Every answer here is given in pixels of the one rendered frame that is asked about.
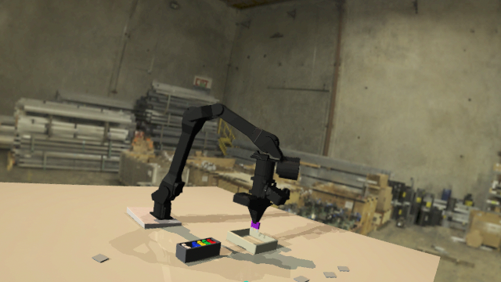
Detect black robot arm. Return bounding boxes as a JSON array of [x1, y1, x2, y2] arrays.
[[150, 103, 301, 220]]

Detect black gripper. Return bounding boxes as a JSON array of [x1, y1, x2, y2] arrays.
[[233, 174, 276, 224]]

